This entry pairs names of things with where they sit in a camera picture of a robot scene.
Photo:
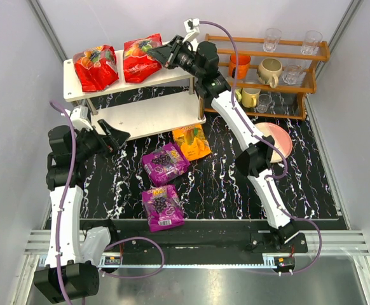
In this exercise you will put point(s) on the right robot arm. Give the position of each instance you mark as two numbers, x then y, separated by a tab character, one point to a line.
257	149

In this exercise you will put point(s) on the pink beige plate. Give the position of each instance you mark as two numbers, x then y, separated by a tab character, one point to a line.
282	139

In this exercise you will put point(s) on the clear glass top left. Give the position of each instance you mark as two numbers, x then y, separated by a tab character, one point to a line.
272	37

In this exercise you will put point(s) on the purple candy bag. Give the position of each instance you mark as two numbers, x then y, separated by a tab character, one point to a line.
163	208
165	164

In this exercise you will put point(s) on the clear glass bottom shelf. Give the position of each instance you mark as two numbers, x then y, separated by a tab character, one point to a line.
263	103

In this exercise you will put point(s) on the large red candy bag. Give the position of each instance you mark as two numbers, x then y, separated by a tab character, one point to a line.
96	68

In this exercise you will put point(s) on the orange mug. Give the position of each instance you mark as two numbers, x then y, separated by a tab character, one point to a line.
239	66

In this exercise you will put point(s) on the small red candy bag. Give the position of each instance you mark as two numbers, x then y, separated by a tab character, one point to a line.
137	64

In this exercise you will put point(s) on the wooden cup rack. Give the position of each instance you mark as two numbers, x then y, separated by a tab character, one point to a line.
287	51

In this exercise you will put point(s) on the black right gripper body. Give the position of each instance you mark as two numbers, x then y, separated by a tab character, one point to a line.
172	54

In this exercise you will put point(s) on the clear glass top right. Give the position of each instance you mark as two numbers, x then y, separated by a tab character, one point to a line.
311	42

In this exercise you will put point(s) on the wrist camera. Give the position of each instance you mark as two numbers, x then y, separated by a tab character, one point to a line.
192	27
79	118

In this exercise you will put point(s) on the yellow mug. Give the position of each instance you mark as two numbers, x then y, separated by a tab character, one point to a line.
250	97

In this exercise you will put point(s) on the yellow mango candy bag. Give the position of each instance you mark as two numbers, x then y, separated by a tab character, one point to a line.
192	141

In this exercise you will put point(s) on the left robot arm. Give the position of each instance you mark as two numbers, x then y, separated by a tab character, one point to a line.
71	266

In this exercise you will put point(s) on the clear glass shelf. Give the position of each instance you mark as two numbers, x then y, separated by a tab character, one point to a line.
263	103
293	71

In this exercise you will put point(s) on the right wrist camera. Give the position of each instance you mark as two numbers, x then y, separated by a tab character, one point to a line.
192	27

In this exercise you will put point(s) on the clear glass middle shelf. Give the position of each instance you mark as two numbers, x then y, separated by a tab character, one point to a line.
293	71

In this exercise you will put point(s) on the green mug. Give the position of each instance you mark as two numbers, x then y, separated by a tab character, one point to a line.
238	94

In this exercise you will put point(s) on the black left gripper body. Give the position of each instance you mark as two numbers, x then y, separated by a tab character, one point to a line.
102	139

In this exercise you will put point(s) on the beige ceramic mug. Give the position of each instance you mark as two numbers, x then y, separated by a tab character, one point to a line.
269	72

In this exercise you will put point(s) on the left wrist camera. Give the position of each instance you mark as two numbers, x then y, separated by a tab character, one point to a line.
79	118

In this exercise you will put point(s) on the white two-tier shelf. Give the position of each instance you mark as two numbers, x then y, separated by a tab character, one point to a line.
146	117

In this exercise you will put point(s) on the clear glass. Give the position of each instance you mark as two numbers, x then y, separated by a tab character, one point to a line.
311	42
272	37

